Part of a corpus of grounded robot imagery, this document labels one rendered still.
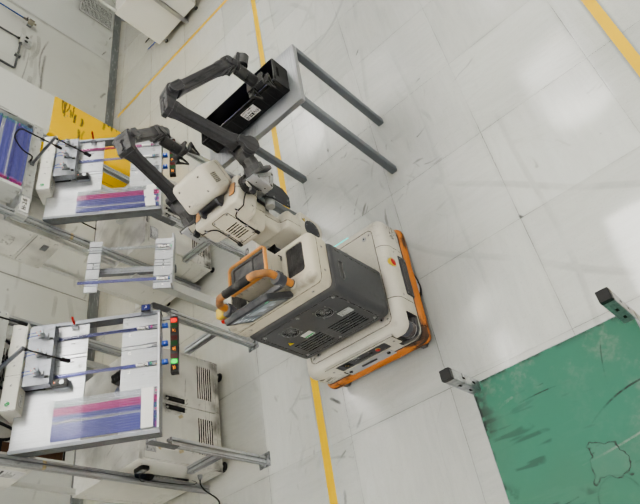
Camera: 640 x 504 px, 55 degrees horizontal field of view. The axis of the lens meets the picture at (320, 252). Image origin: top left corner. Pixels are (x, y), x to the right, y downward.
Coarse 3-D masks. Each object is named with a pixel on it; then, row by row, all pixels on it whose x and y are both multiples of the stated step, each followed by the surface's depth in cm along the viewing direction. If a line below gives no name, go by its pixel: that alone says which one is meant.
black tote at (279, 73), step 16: (272, 64) 312; (272, 80) 305; (240, 96) 331; (272, 96) 313; (224, 112) 338; (240, 112) 319; (256, 112) 320; (224, 128) 326; (240, 128) 328; (208, 144) 334
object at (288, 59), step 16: (288, 48) 329; (288, 64) 323; (304, 64) 336; (288, 80) 317; (288, 96) 311; (304, 96) 306; (352, 96) 359; (272, 112) 316; (288, 112) 308; (320, 112) 311; (368, 112) 369; (256, 128) 321; (272, 128) 315; (336, 128) 321; (352, 144) 332; (224, 160) 332; (272, 160) 391; (384, 160) 346; (304, 176) 410
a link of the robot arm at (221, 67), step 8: (224, 56) 274; (216, 64) 270; (224, 64) 272; (200, 72) 263; (208, 72) 266; (216, 72) 269; (224, 72) 275; (176, 80) 249; (184, 80) 256; (192, 80) 258; (200, 80) 261; (208, 80) 266; (176, 88) 247; (184, 88) 253; (192, 88) 259
